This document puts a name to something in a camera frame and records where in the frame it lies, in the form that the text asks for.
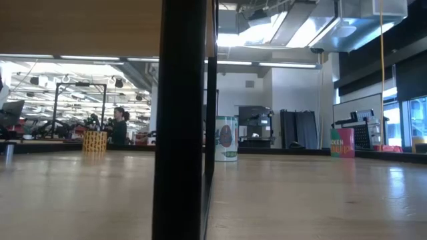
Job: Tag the white ceiling dome fixture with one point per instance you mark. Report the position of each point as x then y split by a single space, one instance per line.
345 30

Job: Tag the black background workstation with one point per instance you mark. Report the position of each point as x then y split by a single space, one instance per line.
255 115

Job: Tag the grey wall vent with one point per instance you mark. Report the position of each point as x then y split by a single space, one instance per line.
249 83

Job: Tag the red background crate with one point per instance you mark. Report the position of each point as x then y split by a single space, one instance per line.
141 138

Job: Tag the black background station frame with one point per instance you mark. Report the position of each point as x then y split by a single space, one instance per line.
55 103

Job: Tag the white can with red print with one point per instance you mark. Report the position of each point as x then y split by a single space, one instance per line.
227 140

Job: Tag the black ceiling dome camera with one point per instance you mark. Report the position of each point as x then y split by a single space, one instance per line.
317 50

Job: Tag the red bin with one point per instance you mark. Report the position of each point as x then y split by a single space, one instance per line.
388 149

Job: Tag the silver ceiling air duct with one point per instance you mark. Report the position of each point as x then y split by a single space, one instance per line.
300 26

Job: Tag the black hanging spotlight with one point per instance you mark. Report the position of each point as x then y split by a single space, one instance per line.
118 83
139 97
34 80

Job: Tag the black shelf rear frame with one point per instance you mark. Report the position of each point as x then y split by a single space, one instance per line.
211 116

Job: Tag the white bowl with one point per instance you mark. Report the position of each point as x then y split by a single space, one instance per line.
27 136

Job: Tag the small metal post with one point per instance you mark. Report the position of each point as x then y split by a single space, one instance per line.
10 153

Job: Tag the black shelf front post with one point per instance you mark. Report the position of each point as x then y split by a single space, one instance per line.
180 120

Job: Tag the yellow patterned box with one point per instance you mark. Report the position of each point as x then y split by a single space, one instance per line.
95 141

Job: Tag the pink and green can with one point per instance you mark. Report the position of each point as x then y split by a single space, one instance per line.
343 143

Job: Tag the black round floor object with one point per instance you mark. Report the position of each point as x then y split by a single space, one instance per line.
296 145

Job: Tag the black background robot arm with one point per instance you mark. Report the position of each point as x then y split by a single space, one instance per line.
92 120
53 122

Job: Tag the dark grey curtain panel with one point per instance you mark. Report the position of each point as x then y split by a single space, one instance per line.
300 130

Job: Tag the glass window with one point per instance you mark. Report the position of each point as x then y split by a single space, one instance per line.
417 120

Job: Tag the ceiling tube light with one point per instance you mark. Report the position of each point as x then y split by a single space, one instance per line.
287 65
90 58
26 56
233 62
143 59

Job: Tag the dark computer monitor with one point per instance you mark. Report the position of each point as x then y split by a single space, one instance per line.
11 113

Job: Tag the wooden shelf board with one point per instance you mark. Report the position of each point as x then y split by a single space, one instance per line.
80 26

